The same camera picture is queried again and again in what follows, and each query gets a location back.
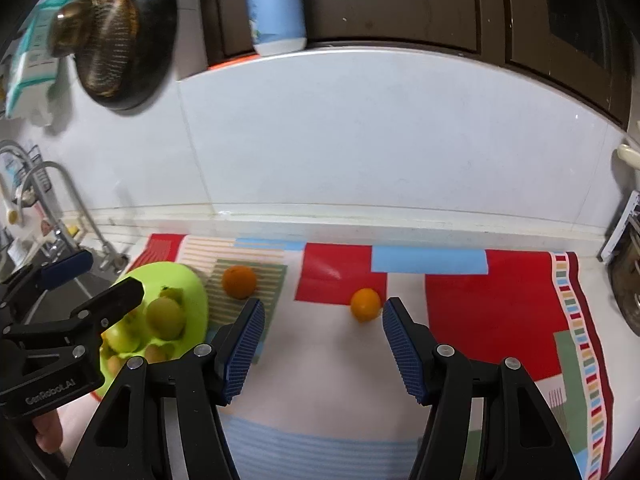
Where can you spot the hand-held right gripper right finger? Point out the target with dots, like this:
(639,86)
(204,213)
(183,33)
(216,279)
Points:
(405,355)

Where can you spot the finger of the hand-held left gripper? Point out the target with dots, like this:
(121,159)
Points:
(65,267)
(110,305)

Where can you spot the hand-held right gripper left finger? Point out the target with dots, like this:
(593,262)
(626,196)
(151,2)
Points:
(245,355)

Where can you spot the large green apple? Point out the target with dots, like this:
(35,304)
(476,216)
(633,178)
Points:
(122,340)

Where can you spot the orange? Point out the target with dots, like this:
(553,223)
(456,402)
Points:
(365,304)
(239,282)
(112,364)

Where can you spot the green tomato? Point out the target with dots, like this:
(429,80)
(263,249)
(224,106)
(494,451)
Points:
(169,292)

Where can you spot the lime green plate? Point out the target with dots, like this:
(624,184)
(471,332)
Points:
(192,285)

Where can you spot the person's left hand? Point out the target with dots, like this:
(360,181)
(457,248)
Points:
(47,432)

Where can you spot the chrome sink faucet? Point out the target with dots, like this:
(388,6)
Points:
(75,195)

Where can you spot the colourful patchwork table mat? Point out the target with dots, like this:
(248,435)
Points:
(475,310)

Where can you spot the thin chrome tap pipe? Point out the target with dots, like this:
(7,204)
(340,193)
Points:
(12,152)

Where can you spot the teal and white packet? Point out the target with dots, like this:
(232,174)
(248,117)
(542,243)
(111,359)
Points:
(35,60)

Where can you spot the stainless steel pot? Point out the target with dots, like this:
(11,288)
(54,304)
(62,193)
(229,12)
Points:
(627,295)

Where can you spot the white pot rack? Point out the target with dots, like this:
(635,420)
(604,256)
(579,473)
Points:
(622,225)

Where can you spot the black hanging pan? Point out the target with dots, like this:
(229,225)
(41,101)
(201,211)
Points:
(150,20)

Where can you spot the blue and white bottle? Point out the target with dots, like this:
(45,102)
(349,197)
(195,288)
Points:
(275,5)

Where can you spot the dark brown window frame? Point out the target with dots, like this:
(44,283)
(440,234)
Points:
(450,5)

